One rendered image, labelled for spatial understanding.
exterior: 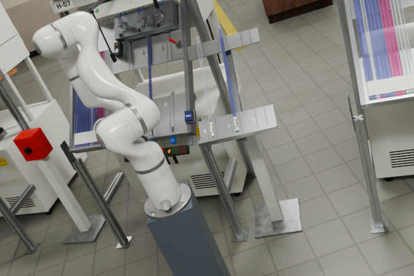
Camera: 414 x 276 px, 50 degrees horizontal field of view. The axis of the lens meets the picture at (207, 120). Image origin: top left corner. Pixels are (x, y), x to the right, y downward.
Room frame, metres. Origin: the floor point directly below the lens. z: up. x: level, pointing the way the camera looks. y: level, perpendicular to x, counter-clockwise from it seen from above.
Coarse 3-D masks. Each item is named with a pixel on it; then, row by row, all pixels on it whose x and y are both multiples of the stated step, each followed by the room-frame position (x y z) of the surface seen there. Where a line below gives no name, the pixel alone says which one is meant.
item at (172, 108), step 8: (168, 96) 1.98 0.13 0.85; (176, 96) 1.96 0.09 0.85; (184, 96) 1.94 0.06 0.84; (160, 104) 1.98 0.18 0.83; (168, 104) 1.96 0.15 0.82; (176, 104) 1.94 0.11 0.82; (184, 104) 1.91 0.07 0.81; (112, 112) 2.10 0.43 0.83; (160, 112) 1.96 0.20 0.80; (168, 112) 1.93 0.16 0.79; (176, 112) 1.91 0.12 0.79; (160, 120) 1.93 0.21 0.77; (168, 120) 1.91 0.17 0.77; (176, 120) 1.89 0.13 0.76; (184, 120) 1.87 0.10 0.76; (160, 128) 1.91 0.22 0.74; (168, 128) 1.88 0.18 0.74; (176, 128) 1.86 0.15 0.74; (184, 128) 1.84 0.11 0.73
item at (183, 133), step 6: (174, 132) 1.83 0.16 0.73; (180, 132) 1.82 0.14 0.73; (186, 132) 1.80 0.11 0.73; (150, 138) 1.88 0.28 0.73; (156, 138) 1.88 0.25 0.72; (162, 138) 1.88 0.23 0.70; (168, 138) 1.88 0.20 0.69; (72, 150) 2.06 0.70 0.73; (78, 150) 2.06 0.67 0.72; (84, 150) 2.07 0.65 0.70; (90, 150) 2.07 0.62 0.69
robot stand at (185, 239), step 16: (192, 192) 1.45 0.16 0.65; (192, 208) 1.30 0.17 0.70; (160, 224) 1.30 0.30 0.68; (176, 224) 1.30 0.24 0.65; (192, 224) 1.30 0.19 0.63; (160, 240) 1.31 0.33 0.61; (176, 240) 1.30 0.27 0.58; (192, 240) 1.30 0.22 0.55; (208, 240) 1.32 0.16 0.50; (176, 256) 1.30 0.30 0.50; (192, 256) 1.30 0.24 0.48; (208, 256) 1.30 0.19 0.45; (176, 272) 1.31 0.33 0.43; (192, 272) 1.30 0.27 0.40; (208, 272) 1.30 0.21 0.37; (224, 272) 1.35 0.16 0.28
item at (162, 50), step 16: (112, 32) 2.39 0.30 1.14; (176, 32) 2.17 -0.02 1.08; (80, 48) 2.44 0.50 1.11; (112, 48) 2.33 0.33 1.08; (128, 48) 2.27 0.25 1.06; (144, 48) 2.22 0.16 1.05; (160, 48) 2.17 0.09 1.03; (176, 48) 2.12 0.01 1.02; (112, 64) 2.27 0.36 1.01; (128, 64) 2.21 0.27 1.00; (144, 64) 2.16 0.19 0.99
